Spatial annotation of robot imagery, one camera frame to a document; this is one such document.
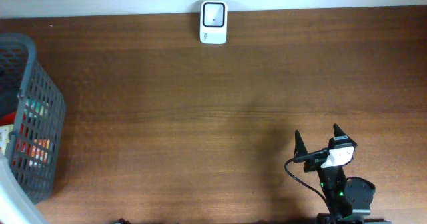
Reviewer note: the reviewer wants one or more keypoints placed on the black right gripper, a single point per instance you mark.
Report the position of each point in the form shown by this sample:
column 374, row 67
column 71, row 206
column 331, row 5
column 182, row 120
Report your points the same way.
column 299, row 148

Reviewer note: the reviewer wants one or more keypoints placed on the orange tissue pack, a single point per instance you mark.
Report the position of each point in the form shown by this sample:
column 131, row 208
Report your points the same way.
column 34, row 148

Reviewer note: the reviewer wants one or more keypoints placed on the green tissue pack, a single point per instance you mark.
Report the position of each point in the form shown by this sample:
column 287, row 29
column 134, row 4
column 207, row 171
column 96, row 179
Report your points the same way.
column 35, row 109

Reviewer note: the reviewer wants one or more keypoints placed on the red snack bag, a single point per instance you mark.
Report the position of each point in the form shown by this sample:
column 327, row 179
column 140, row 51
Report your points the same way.
column 8, row 119

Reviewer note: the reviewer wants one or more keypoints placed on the cream snack bag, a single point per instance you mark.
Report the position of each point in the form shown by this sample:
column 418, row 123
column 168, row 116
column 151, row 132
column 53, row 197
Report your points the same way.
column 4, row 137

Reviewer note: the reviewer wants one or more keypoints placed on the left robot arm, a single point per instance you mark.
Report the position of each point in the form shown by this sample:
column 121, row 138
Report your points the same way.
column 16, row 207

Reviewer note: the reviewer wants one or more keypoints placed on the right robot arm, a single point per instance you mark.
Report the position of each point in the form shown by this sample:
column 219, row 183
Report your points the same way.
column 348, row 199

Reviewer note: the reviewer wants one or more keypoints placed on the white barcode scanner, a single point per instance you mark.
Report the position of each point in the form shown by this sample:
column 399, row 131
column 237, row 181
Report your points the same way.
column 213, row 22

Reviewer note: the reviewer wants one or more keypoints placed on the grey plastic mesh basket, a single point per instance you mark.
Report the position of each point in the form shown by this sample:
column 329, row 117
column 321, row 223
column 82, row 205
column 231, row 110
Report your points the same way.
column 23, row 78

